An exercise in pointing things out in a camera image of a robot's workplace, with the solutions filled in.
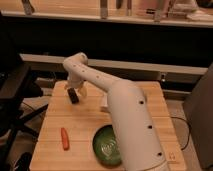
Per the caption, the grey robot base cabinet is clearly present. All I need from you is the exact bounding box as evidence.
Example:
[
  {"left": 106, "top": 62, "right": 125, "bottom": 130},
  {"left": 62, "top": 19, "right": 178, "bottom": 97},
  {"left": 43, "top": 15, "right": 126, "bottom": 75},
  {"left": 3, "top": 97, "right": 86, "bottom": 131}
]
[{"left": 183, "top": 63, "right": 213, "bottom": 171}]

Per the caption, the white bottle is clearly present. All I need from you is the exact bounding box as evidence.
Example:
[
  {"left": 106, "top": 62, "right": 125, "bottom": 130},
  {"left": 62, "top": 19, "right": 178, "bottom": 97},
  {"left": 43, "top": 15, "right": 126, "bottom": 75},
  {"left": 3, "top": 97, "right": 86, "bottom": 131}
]
[{"left": 100, "top": 93, "right": 108, "bottom": 112}]

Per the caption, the black cable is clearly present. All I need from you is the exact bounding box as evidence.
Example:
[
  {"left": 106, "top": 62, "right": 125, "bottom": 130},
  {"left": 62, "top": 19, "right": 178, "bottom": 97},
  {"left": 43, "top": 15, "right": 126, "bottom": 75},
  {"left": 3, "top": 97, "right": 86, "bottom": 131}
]
[{"left": 172, "top": 115, "right": 192, "bottom": 151}]

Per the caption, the black eraser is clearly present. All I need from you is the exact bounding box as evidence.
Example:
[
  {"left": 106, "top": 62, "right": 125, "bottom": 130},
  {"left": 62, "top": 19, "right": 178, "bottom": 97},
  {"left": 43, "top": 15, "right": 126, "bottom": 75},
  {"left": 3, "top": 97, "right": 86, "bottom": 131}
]
[{"left": 67, "top": 88, "right": 79, "bottom": 104}]

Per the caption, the green bowl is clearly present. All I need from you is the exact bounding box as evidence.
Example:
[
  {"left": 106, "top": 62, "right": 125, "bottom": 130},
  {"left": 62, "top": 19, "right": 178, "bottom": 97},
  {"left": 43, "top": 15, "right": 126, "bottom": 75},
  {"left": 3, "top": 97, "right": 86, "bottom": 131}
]
[{"left": 92, "top": 125, "right": 122, "bottom": 167}]

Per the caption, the black office chair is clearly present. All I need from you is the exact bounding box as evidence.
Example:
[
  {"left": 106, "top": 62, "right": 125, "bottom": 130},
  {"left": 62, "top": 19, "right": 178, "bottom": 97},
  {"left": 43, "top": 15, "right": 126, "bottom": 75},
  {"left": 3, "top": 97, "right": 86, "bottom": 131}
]
[{"left": 0, "top": 11, "right": 49, "bottom": 151}]

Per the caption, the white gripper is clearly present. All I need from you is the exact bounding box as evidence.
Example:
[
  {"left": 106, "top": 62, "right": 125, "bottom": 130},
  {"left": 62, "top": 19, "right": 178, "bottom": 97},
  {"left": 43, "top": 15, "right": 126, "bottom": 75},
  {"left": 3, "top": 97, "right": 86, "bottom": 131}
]
[{"left": 65, "top": 74, "right": 87, "bottom": 98}]

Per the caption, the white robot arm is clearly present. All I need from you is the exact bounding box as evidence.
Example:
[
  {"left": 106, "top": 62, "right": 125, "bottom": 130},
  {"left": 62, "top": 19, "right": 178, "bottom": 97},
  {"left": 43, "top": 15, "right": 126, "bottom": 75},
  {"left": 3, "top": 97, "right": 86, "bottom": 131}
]
[{"left": 63, "top": 53, "right": 171, "bottom": 171}]

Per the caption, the orange carrot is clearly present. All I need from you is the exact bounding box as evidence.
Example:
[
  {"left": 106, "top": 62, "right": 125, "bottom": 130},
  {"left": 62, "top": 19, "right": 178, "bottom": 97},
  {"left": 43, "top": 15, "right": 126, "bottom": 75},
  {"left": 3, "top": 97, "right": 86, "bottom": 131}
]
[{"left": 61, "top": 128, "right": 69, "bottom": 150}]

